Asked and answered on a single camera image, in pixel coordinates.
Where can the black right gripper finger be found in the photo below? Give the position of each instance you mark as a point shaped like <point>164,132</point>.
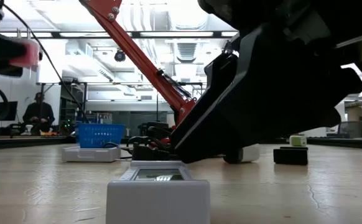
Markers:
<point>219,74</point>
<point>262,99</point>

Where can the black case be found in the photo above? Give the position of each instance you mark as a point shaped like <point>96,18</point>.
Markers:
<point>290,157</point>

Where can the white case with window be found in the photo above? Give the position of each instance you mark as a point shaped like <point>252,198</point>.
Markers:
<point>157,202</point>

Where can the grey mesh office chair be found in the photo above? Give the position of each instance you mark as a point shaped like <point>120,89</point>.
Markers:
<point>351,129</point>

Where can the black computer monitor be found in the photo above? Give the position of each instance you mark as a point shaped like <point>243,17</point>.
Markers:
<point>10,110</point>

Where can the person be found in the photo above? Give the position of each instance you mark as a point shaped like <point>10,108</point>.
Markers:
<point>38,113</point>

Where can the green and white charger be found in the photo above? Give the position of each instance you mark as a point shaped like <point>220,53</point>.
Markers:
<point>298,141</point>

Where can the background workbench with equipment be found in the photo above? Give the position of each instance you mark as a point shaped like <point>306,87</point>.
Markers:
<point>19,130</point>

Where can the long ceiling light strip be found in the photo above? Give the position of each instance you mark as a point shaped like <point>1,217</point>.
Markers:
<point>174,33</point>

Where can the red desk lamp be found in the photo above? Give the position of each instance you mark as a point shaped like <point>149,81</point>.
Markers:
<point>148,65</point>

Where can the black storage rack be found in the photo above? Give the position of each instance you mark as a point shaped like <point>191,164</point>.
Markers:
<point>75,105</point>

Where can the black power adapter block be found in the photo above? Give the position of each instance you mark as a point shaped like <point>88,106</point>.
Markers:
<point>156,127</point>

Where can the black ceiling spotlight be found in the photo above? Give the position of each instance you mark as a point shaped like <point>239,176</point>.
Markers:
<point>119,56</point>

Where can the blue plastic basket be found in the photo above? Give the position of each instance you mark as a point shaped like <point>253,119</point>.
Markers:
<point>100,136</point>

